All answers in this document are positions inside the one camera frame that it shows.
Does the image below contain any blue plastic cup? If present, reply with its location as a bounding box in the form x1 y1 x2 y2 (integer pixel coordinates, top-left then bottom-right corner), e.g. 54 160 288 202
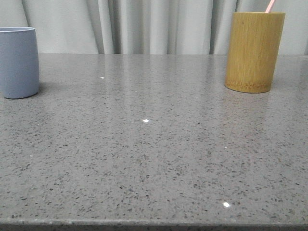
0 27 39 99

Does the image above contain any pink chopstick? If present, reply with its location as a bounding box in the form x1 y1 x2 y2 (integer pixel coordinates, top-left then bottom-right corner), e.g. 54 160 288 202
265 0 276 13

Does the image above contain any bamboo cylindrical holder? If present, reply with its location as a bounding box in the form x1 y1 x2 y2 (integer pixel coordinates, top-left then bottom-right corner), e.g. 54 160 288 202
225 12 285 93

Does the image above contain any grey pleated curtain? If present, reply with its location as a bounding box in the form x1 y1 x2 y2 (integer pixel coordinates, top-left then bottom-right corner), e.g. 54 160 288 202
0 0 308 56

